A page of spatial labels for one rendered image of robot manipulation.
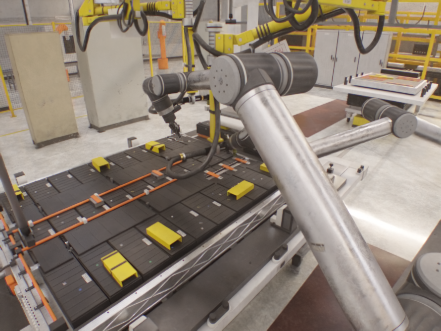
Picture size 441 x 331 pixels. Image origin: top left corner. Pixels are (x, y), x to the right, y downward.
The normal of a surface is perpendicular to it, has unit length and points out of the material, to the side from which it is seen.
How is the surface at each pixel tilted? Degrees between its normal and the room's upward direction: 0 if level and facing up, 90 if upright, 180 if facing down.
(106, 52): 90
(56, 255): 0
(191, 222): 0
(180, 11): 90
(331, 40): 90
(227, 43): 90
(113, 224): 0
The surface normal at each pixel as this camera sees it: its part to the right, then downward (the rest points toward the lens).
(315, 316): 0.00, -0.90
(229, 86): -0.73, 0.32
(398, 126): -0.07, 0.44
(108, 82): 0.74, 0.29
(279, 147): -0.36, -0.10
